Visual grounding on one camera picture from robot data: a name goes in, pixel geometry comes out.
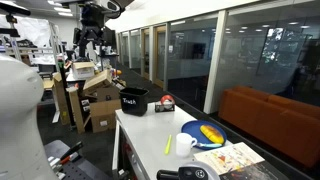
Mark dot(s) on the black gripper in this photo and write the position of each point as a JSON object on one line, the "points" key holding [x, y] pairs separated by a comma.
{"points": [[92, 21]]}

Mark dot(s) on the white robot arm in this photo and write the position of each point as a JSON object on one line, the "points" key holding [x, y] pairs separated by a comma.
{"points": [[20, 116]]}

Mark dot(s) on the black computer monitor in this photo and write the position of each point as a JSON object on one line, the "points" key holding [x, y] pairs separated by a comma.
{"points": [[110, 37]]}

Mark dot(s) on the white topped cardboard box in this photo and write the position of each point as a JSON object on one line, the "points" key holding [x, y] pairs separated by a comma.
{"points": [[82, 70]]}

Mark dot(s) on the tilted flat cardboard box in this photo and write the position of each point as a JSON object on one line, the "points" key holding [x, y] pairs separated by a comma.
{"points": [[97, 81]]}

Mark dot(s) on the tall cardboard sheet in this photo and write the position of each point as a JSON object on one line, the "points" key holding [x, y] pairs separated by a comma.
{"points": [[60, 100]]}

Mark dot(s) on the narrow cardboard box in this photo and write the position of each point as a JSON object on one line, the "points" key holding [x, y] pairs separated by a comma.
{"points": [[77, 110]]}

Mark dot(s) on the cardboard box with white label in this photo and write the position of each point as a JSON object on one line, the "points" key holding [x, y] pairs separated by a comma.
{"points": [[104, 115]]}

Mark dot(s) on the black trash bin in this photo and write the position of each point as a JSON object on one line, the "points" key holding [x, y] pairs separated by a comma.
{"points": [[134, 101]]}

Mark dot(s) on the red and white object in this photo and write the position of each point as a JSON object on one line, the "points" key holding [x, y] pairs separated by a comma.
{"points": [[165, 103]]}

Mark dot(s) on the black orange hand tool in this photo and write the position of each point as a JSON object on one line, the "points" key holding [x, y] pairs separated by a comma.
{"points": [[70, 150]]}

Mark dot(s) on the yellow highlighter pen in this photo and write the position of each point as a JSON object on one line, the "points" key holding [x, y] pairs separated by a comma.
{"points": [[168, 145]]}

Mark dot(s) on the blue plate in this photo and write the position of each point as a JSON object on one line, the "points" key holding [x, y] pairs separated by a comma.
{"points": [[191, 130]]}

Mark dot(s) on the yellow toy corn cob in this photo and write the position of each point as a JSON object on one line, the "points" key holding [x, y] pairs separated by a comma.
{"points": [[212, 134]]}

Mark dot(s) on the light blue plastic utensil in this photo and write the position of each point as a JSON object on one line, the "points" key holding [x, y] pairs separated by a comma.
{"points": [[210, 145]]}

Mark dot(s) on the black device at edge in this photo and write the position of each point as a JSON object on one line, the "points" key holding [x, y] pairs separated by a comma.
{"points": [[190, 173]]}

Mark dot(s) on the discrete mathematics book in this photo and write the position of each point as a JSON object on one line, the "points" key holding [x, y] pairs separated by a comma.
{"points": [[230, 156]]}

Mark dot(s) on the orange sofa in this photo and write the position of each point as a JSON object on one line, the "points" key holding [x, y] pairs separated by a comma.
{"points": [[276, 126]]}

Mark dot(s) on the black camera on stand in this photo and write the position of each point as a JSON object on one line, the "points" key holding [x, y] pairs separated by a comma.
{"points": [[11, 10]]}

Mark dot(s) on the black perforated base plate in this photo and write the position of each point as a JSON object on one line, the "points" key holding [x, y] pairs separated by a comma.
{"points": [[76, 168]]}

